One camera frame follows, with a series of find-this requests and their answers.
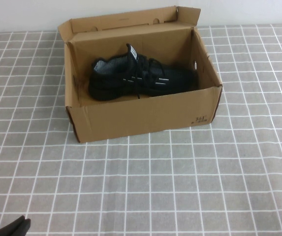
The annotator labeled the grey white-checked tablecloth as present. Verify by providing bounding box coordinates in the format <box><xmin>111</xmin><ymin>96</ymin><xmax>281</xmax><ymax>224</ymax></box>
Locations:
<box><xmin>0</xmin><ymin>23</ymin><xmax>282</xmax><ymax>236</ymax></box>

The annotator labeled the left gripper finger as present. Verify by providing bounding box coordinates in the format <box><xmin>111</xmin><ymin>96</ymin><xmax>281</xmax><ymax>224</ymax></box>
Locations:
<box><xmin>0</xmin><ymin>215</ymin><xmax>25</xmax><ymax>236</ymax></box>
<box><xmin>5</xmin><ymin>218</ymin><xmax>31</xmax><ymax>236</ymax></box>

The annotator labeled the black knit sneaker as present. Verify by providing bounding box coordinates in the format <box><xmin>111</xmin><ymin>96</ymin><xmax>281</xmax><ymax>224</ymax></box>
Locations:
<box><xmin>88</xmin><ymin>43</ymin><xmax>200</xmax><ymax>101</ymax></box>

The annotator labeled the brown cardboard shoe box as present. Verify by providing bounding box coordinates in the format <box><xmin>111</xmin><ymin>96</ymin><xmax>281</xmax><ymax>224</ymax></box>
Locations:
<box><xmin>58</xmin><ymin>5</ymin><xmax>223</xmax><ymax>143</ymax></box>

